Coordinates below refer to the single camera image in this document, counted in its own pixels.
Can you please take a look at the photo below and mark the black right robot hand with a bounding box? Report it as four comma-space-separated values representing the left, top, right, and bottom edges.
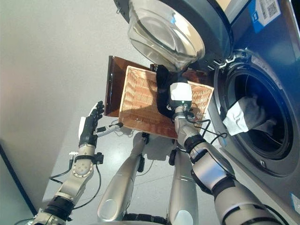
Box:
167, 81, 193, 111

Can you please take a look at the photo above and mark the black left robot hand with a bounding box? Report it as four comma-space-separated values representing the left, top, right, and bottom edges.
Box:
78, 100, 124, 147

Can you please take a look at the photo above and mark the black garment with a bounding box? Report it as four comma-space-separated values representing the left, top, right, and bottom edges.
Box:
155, 64, 179, 118

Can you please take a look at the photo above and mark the white garment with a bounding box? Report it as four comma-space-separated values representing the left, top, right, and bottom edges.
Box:
222, 93, 278, 137

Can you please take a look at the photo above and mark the round glass washing machine door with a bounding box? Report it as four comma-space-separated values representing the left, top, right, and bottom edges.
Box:
113, 0, 234, 73

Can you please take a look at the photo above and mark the dark grey washing machine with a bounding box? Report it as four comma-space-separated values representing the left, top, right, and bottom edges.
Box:
207, 0, 300, 225

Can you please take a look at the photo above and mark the brown wicker laundry basket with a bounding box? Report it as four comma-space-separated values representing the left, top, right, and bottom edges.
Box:
118, 65, 215, 139

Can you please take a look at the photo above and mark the glossy dark brown side table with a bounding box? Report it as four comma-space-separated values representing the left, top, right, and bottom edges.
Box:
103, 55, 212, 117

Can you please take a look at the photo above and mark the curved white warning sticker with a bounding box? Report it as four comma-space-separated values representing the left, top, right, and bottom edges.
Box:
251, 55, 282, 90

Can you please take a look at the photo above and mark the grey box with black edge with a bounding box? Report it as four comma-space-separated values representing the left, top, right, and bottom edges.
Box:
0, 139, 38, 225

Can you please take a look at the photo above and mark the small blue label sticker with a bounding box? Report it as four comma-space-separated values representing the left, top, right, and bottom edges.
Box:
247, 0, 282, 34

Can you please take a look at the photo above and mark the large blue energy label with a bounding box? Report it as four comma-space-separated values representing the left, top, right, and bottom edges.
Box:
289, 191, 300, 210

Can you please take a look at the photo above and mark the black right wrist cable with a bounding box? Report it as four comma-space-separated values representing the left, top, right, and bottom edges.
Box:
187, 119, 228, 144

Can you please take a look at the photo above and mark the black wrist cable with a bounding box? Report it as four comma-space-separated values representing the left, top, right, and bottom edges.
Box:
187, 119, 228, 144
48, 151, 103, 211

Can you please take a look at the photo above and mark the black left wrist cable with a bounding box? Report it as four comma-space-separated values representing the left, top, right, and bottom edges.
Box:
48, 151, 103, 211

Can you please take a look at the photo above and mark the thin grey floor cable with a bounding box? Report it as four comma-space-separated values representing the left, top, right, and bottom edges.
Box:
140, 158, 156, 176

